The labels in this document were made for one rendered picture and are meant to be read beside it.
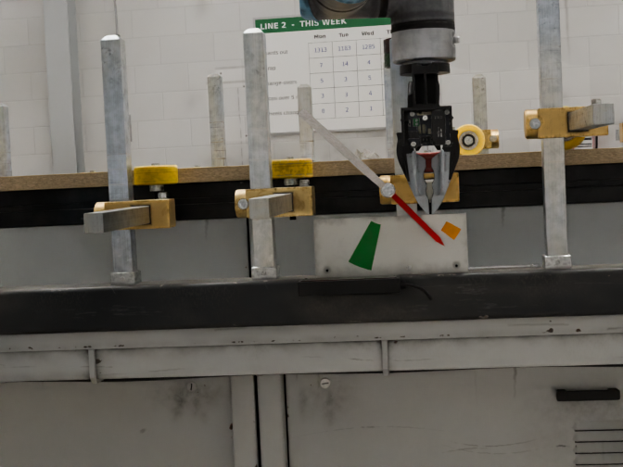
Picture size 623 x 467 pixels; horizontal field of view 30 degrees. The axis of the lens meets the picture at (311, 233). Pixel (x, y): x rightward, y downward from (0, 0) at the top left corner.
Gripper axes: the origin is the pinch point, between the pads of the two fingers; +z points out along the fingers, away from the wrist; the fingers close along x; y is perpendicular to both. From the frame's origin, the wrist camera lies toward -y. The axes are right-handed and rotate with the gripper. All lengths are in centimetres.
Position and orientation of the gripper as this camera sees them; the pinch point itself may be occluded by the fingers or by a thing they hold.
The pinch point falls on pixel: (430, 205)
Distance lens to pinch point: 168.8
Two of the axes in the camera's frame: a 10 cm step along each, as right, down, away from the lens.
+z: 0.4, 10.0, 0.4
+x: 9.9, -0.4, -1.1
